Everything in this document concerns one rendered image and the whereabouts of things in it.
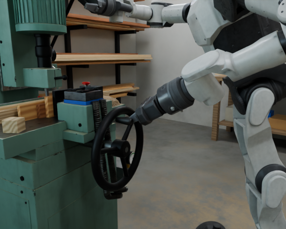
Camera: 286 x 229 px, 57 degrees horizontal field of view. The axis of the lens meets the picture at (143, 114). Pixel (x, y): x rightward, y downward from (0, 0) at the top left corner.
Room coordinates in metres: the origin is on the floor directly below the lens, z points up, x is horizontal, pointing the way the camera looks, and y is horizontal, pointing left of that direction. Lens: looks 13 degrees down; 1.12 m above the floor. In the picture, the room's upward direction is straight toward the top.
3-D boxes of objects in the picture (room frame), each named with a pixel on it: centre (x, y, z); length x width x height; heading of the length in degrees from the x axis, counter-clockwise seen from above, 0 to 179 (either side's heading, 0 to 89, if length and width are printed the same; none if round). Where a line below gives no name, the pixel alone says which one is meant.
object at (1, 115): (1.09, 0.33, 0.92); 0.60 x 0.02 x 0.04; 150
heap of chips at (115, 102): (1.19, 0.17, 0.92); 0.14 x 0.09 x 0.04; 60
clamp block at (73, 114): (0.92, 0.21, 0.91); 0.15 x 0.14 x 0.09; 150
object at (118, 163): (1.18, 0.12, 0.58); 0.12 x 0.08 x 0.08; 60
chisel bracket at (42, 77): (1.03, 0.39, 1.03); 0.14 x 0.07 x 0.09; 60
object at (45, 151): (0.99, 0.32, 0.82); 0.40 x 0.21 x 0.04; 150
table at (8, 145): (0.97, 0.28, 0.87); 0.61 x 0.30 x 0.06; 150
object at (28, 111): (0.97, 0.36, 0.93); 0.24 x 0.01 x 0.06; 150
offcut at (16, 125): (0.75, 0.38, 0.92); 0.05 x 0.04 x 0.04; 87
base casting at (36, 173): (1.08, 0.48, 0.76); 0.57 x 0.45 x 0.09; 60
